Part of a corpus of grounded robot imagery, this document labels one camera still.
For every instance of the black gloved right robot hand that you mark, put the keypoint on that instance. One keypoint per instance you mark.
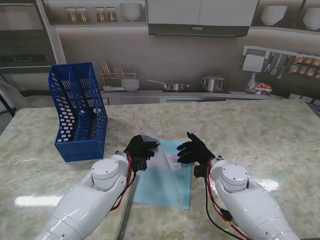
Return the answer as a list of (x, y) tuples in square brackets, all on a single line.
[(196, 150)]

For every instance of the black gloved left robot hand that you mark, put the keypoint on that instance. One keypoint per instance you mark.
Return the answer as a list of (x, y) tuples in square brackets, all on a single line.
[(138, 147)]

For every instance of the white printed receipt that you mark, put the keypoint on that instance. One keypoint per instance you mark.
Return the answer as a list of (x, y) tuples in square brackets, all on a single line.
[(174, 161)]

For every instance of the light blue translucent folder cover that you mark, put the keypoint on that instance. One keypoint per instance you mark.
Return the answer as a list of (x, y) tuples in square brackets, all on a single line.
[(160, 185)]

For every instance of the grey folder slide bar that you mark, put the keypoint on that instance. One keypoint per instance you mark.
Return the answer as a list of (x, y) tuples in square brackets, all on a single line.
[(127, 212)]

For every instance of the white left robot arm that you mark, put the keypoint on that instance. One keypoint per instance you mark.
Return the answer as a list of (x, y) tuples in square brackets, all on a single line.
[(85, 202)]

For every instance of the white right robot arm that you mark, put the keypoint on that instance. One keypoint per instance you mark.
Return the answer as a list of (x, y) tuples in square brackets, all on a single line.
[(250, 200)]

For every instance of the blue perforated plastic file rack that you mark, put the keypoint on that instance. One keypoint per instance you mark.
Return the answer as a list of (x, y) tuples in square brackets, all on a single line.
[(75, 105)]

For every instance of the printed kitchen scene backdrop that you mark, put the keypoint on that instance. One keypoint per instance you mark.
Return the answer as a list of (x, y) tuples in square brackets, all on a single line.
[(175, 62)]

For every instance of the black metal stand leg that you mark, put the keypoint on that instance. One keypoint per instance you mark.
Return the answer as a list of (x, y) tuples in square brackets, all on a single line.
[(7, 102)]

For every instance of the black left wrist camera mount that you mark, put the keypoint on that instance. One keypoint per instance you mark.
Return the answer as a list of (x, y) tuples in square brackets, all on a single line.
[(139, 164)]

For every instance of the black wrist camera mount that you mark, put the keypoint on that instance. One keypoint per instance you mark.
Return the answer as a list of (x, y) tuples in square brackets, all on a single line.
[(200, 171), (139, 164)]

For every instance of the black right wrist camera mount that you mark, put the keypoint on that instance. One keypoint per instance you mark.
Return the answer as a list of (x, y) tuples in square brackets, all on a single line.
[(200, 171)]

